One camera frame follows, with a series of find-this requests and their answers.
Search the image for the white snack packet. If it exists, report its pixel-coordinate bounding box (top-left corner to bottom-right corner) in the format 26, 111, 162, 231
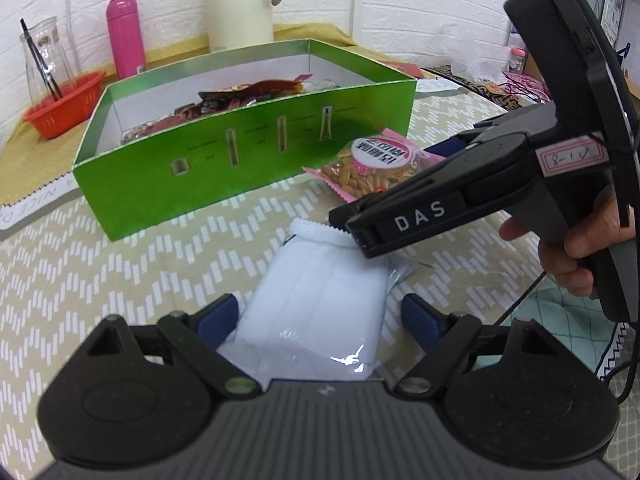
218, 219, 416, 387

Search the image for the pink peanut snack packet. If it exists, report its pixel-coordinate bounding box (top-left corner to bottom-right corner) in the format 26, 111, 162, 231
304, 129, 444, 203

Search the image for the red mixed nuts packet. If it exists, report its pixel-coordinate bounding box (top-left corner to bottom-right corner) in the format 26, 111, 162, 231
120, 115, 188, 145

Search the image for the person's right hand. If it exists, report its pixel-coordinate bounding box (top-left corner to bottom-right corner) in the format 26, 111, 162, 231
498, 192, 624, 300

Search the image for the patterned table mat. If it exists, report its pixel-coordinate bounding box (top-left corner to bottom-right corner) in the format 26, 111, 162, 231
0, 77, 640, 478

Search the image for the green cardboard box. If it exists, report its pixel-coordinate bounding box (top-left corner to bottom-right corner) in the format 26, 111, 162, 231
73, 39, 416, 240

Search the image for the red envelope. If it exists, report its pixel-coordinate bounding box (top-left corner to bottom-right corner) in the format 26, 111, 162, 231
382, 61, 424, 79

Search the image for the dark brown snack packet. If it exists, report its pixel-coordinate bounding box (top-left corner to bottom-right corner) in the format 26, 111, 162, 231
174, 74, 311, 120

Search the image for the yellow-green tablecloth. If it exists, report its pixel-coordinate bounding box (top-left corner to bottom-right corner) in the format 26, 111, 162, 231
0, 22, 362, 206

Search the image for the orange plastic basket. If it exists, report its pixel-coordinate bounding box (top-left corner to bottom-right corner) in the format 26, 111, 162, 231
23, 70, 106, 140

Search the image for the black stirring stick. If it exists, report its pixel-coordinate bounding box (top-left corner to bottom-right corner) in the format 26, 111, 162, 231
20, 18, 63, 104

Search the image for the clear glass carafe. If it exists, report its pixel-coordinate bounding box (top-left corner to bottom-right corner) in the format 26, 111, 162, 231
20, 16, 75, 106

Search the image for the cream thermos jug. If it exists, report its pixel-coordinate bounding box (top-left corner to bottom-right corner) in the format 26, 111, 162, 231
205, 0, 282, 52

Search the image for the pink thermos bottle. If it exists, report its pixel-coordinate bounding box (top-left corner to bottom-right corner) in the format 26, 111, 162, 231
105, 0, 146, 79

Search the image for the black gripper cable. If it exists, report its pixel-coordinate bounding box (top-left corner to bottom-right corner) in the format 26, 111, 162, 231
494, 268, 640, 403

